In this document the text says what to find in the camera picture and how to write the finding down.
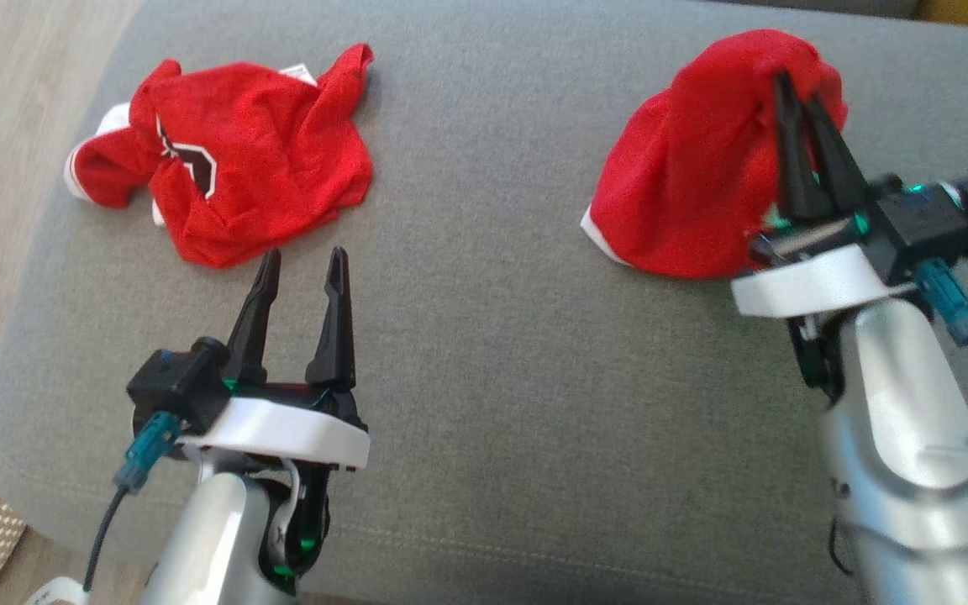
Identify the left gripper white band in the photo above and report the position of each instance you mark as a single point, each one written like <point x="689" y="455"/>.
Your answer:
<point x="282" y="428"/>

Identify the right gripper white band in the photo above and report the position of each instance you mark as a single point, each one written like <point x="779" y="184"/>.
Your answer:
<point x="812" y="281"/>

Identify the red garment with white trim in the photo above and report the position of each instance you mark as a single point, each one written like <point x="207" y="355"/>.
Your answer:
<point x="694" y="168"/>

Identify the red jersey with black print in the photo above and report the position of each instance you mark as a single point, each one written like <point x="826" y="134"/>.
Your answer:
<point x="257" y="143"/>

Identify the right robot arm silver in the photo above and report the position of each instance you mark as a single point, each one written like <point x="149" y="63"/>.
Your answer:
<point x="904" y="420"/>

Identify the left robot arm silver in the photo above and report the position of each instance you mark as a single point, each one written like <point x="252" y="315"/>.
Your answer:
<point x="207" y="538"/>

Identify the grey sofa back cushion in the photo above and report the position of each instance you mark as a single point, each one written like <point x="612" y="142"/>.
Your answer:
<point x="812" y="5"/>

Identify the grey sofa seat cushion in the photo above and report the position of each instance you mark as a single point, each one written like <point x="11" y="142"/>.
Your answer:
<point x="492" y="336"/>

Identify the white paper label tag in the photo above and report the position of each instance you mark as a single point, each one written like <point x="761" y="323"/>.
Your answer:
<point x="60" y="592"/>

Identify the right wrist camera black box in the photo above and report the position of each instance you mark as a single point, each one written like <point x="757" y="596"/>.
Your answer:
<point x="929" y="218"/>

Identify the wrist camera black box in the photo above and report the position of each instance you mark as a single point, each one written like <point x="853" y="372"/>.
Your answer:
<point x="177" y="382"/>
<point x="929" y="218"/>

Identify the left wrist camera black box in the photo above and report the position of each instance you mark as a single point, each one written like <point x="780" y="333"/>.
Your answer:
<point x="177" y="382"/>

